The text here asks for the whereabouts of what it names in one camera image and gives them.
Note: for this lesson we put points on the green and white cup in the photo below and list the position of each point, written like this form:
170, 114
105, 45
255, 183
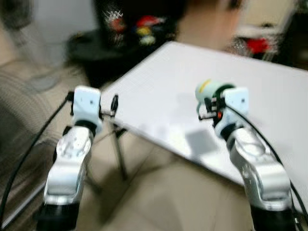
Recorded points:
214, 89

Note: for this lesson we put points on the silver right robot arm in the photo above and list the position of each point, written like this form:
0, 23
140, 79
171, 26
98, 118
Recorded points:
262, 173

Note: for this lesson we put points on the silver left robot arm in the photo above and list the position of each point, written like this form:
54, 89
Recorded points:
67, 163

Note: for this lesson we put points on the black table leg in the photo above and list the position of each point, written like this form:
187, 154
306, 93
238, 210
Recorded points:
120, 154

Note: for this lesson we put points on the grey standing fan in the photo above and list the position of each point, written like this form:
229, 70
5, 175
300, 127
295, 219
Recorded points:
43, 83

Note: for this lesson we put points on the red object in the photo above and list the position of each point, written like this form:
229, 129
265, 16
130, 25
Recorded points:
258, 45

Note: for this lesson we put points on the white and red netted item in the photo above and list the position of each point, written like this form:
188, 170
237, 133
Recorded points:
117, 21

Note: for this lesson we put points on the red and yellow toy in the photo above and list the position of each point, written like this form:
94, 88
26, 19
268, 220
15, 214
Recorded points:
147, 26

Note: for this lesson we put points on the person in beige top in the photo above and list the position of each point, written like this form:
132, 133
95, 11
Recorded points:
209, 24

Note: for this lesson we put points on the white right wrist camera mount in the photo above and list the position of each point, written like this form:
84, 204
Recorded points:
236, 103

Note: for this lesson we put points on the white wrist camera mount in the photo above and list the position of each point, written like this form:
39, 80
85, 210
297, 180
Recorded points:
236, 103
86, 103

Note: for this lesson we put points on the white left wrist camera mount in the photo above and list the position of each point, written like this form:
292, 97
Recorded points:
86, 103

